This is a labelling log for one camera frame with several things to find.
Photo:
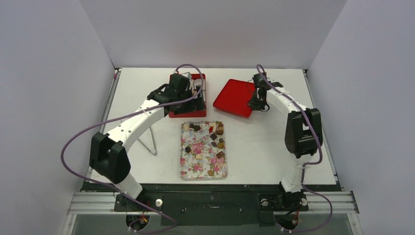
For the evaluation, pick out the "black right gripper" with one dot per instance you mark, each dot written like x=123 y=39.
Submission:
x=257 y=104

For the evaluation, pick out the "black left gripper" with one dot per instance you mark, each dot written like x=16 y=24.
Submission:
x=195 y=104

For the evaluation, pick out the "red box lid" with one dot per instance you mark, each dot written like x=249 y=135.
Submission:
x=234 y=98

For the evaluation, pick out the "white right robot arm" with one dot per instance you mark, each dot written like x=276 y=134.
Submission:
x=303 y=133

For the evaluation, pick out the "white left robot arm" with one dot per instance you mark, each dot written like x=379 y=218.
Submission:
x=108 y=155

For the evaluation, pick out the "red chocolate box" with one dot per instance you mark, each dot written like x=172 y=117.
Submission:
x=194 y=112

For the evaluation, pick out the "brown cube chocolate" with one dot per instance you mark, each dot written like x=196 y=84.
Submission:
x=220 y=154

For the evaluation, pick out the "beige round chocolate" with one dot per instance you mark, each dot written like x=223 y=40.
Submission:
x=199 y=157

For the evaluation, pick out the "floral serving tray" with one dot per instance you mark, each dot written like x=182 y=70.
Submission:
x=202 y=137

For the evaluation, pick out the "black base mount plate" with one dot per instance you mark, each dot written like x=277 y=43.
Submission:
x=222 y=205

